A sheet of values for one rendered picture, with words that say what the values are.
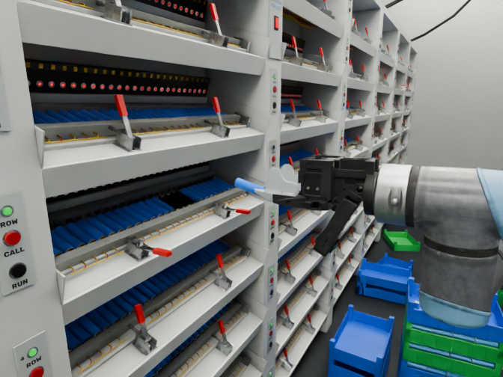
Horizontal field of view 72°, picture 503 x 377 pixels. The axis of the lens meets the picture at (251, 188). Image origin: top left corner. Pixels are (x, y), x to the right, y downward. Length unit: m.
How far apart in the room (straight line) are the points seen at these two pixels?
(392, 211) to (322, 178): 0.11
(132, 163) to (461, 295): 0.52
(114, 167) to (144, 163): 0.06
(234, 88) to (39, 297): 0.70
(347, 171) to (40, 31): 0.45
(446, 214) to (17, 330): 0.57
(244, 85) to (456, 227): 0.67
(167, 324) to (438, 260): 0.55
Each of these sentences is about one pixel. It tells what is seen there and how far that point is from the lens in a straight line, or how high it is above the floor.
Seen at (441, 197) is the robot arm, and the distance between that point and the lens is 0.51.
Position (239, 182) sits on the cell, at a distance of 0.65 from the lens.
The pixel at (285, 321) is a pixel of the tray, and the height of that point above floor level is 0.33.
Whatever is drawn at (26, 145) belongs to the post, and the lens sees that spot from 0.50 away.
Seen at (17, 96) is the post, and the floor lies 1.17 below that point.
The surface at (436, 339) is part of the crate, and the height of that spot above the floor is 0.35.
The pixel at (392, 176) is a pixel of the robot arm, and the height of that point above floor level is 1.06.
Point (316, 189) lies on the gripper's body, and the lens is 0.55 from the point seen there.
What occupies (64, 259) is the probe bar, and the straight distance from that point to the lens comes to 0.62.
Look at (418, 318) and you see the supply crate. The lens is 1.43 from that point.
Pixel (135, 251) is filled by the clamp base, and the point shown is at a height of 0.91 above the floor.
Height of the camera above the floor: 1.16
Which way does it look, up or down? 14 degrees down
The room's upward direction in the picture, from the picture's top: straight up
